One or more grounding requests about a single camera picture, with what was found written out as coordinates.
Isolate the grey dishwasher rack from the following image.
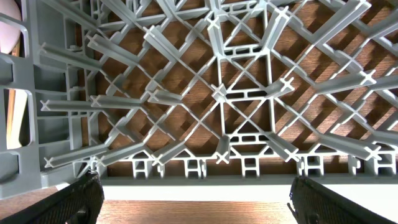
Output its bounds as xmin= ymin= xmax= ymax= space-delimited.
xmin=1 ymin=1 xmax=397 ymax=200

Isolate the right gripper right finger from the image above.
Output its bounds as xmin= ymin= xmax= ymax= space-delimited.
xmin=287 ymin=176 xmax=392 ymax=224

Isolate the white shallow bowl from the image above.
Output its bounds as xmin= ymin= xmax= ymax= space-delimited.
xmin=0 ymin=0 xmax=21 ymax=54

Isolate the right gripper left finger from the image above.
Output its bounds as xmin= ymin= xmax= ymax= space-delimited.
xmin=1 ymin=174 xmax=104 ymax=224

